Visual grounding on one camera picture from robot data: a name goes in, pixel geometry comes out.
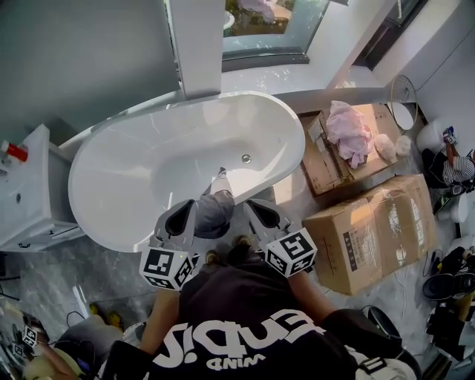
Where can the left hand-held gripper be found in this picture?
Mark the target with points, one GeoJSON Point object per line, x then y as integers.
{"type": "Point", "coordinates": [163, 265]}

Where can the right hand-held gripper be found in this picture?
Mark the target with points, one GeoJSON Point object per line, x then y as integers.
{"type": "Point", "coordinates": [291, 252]}

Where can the person's right forearm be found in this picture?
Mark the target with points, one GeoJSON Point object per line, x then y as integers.
{"type": "Point", "coordinates": [310, 297]}

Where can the person's left forearm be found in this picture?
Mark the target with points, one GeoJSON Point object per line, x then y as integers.
{"type": "Point", "coordinates": [159, 323]}

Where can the person's right tan shoe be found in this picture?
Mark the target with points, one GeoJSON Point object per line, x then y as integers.
{"type": "Point", "coordinates": [241, 241]}

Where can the person's tan shoe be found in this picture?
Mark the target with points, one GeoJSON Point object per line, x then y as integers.
{"type": "Point", "coordinates": [212, 257]}
{"type": "Point", "coordinates": [241, 241]}

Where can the person's left tan shoe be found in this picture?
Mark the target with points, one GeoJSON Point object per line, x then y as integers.
{"type": "Point", "coordinates": [212, 257]}

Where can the plain cardboard box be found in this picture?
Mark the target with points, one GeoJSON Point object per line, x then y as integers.
{"type": "Point", "coordinates": [326, 174]}

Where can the white bathtub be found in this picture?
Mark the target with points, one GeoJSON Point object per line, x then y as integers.
{"type": "Point", "coordinates": [148, 156]}

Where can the person's black printed t-shirt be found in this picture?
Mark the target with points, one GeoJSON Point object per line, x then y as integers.
{"type": "Point", "coordinates": [245, 319]}

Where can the plastic-wrapped cardboard box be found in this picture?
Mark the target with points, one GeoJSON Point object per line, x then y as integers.
{"type": "Point", "coordinates": [371, 234]}

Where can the pink cloth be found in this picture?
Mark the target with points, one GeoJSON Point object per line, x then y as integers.
{"type": "Point", "coordinates": [349, 130]}

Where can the white fluffy slipper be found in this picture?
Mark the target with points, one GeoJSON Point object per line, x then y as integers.
{"type": "Point", "coordinates": [403, 144]}
{"type": "Point", "coordinates": [384, 146]}

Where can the white vanity cabinet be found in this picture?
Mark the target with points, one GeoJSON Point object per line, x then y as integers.
{"type": "Point", "coordinates": [26, 200]}

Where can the red bottle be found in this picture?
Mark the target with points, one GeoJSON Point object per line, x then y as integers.
{"type": "Point", "coordinates": [16, 151]}

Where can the white round stool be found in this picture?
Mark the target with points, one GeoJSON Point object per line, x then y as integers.
{"type": "Point", "coordinates": [430, 135]}

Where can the white round fixture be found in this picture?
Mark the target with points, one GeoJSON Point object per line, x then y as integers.
{"type": "Point", "coordinates": [454, 209]}

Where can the person's beige bag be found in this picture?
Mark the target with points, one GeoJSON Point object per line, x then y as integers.
{"type": "Point", "coordinates": [389, 367]}

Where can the black equipment pile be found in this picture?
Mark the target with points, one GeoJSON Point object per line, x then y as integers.
{"type": "Point", "coordinates": [452, 289]}

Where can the garden window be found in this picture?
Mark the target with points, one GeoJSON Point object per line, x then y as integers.
{"type": "Point", "coordinates": [267, 22]}

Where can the dark window frame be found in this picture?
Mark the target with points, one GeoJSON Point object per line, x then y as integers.
{"type": "Point", "coordinates": [389, 33]}

